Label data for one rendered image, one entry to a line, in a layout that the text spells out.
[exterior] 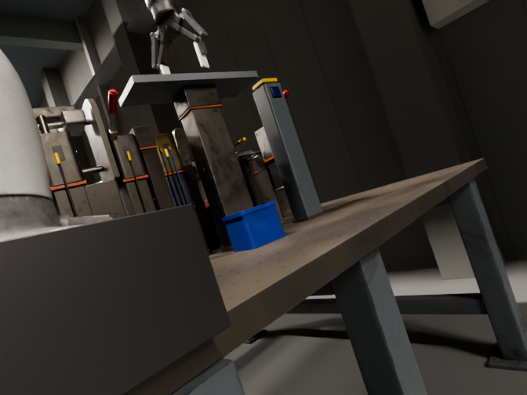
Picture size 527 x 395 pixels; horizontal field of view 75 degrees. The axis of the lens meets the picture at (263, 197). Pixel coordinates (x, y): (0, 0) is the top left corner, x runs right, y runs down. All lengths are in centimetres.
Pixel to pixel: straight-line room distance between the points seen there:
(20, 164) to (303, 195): 81
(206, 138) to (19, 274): 73
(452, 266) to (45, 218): 222
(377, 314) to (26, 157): 57
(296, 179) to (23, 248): 89
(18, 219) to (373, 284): 54
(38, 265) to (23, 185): 15
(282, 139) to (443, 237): 148
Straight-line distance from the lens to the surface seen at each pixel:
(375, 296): 67
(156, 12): 110
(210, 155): 92
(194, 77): 95
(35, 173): 41
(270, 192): 142
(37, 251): 26
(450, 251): 235
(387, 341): 70
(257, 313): 40
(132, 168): 97
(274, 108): 110
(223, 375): 36
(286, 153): 107
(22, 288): 26
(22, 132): 42
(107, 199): 93
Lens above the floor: 79
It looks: 1 degrees up
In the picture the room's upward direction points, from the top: 18 degrees counter-clockwise
